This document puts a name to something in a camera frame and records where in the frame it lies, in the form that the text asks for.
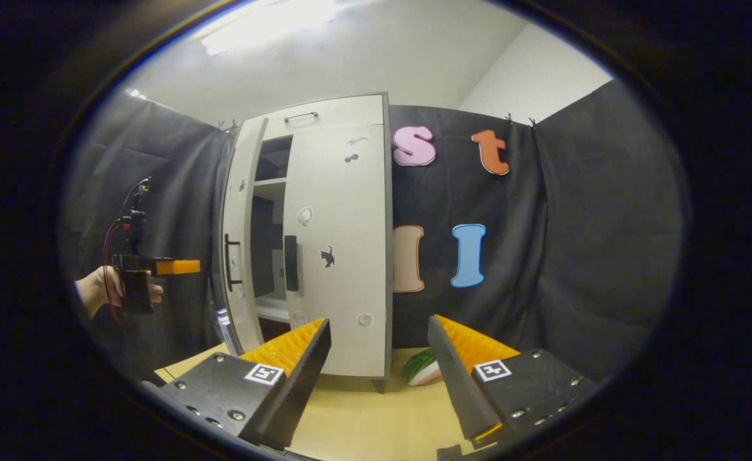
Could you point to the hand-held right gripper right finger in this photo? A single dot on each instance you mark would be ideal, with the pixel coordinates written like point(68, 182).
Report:
point(456, 384)

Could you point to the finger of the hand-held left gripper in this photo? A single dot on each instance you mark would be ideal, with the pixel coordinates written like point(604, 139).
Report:
point(177, 267)

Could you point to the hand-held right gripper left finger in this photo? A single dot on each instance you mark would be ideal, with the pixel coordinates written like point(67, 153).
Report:
point(302, 378)

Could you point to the white cabinet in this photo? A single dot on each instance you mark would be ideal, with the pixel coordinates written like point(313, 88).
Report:
point(389, 256)

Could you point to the white cabinet shelf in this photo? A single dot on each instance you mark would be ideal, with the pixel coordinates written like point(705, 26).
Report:
point(272, 312)
point(270, 182)

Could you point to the white cabinet drawer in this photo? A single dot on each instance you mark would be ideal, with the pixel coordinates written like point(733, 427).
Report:
point(350, 112)

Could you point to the watermelon slice toy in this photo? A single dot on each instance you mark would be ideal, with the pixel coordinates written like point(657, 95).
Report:
point(422, 370)

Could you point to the black backdrop cloth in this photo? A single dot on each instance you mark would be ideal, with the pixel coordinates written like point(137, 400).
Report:
point(574, 224)

